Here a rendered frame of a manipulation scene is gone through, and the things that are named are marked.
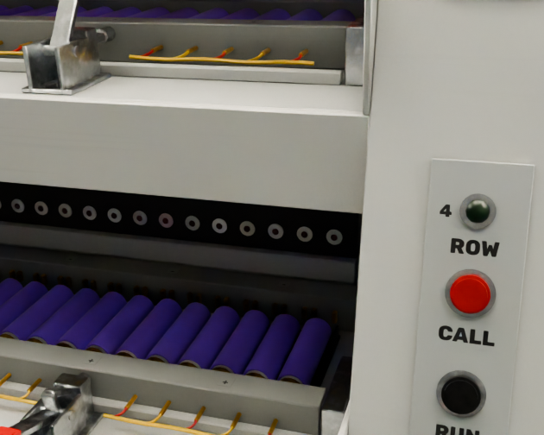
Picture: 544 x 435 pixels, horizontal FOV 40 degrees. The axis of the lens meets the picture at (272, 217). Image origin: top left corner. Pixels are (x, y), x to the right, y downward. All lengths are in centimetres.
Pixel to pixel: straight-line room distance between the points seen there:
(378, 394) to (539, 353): 7
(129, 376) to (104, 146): 14
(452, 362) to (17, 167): 23
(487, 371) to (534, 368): 2
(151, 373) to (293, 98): 18
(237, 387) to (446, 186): 17
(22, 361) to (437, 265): 26
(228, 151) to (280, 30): 9
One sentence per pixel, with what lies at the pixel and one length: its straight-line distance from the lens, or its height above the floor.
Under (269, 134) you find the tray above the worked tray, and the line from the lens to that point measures 33.
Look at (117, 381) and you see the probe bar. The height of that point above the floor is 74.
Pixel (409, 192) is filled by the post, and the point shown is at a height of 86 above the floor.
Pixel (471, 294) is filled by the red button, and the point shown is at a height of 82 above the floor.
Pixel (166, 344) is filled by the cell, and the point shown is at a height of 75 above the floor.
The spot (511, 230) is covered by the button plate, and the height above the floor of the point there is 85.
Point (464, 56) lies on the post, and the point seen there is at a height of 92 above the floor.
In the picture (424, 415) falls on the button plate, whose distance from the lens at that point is 34.
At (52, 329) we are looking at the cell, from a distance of 50.
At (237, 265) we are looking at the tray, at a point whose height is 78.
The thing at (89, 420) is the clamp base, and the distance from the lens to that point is 44.
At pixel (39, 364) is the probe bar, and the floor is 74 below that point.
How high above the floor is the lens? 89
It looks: 8 degrees down
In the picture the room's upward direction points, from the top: 3 degrees clockwise
